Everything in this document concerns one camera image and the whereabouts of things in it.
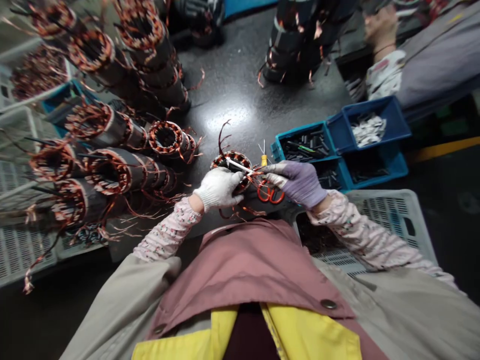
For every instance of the person's right hand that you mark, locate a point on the person's right hand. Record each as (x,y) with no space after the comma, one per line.
(303,183)

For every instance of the person's left hand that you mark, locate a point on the person's left hand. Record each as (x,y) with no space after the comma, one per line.
(215,189)

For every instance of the person's left fingers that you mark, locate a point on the person's left fingers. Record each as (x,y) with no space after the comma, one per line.
(232,180)

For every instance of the person's right fingers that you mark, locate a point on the person's right fingers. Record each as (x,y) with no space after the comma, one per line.
(275,173)

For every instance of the white insulation sleeve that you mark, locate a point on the white insulation sleeve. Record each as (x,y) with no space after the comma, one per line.
(240,167)

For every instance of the copper motor stator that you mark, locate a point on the copper motor stator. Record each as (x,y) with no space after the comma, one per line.
(247,193)

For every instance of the teal plastic bin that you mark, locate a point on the teal plastic bin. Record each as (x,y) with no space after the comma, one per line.
(393,165)
(288,138)

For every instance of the pile of black tubes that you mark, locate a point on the pile of black tubes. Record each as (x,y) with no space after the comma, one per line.
(369,173)
(305,147)

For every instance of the pile of white paper pieces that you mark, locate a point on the pile of white paper pieces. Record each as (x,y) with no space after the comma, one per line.
(367,129)

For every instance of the person's body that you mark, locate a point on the person's body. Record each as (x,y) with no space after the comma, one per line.
(243,296)

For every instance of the white plastic crate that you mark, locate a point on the white plastic crate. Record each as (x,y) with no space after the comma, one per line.
(393,221)
(22,251)

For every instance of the blue plastic bin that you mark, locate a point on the blue plastic bin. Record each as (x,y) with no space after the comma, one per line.
(393,116)
(56,99)

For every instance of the stacks of wound stators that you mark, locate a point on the stacks of wound stators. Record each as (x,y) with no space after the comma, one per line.
(303,41)
(105,123)

